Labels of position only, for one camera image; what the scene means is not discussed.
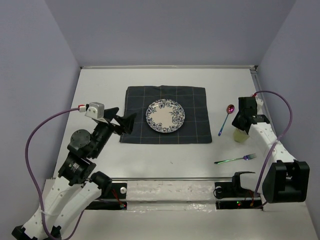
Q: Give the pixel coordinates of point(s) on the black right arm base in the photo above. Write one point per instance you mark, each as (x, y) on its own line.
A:
(229, 198)

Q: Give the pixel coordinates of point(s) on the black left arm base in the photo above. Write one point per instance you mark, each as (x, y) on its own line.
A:
(113, 200)

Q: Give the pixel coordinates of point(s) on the blue floral white plate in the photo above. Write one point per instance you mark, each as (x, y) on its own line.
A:
(165, 115)

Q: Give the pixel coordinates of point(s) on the aluminium table edge rail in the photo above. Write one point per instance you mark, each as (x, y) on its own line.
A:
(144, 67)

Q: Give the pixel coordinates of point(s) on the iridescent purple spoon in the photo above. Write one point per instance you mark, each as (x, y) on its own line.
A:
(229, 110)

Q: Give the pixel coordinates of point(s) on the pale yellow mug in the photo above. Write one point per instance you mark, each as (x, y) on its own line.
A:
(240, 136)

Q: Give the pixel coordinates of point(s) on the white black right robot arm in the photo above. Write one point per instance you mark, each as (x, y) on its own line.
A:
(282, 178)

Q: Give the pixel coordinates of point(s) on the iridescent green fork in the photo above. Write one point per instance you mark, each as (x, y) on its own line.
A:
(245, 157)

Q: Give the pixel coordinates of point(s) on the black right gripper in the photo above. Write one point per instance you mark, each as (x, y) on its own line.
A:
(235, 122)

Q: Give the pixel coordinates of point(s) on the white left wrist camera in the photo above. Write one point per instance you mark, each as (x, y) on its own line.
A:
(95, 110)

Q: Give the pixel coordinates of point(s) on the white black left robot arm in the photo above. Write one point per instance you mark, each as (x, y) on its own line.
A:
(76, 185)

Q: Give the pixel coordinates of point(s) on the dark grey checked cloth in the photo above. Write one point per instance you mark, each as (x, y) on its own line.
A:
(195, 129)

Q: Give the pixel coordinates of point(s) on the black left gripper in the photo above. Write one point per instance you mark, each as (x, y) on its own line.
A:
(127, 122)

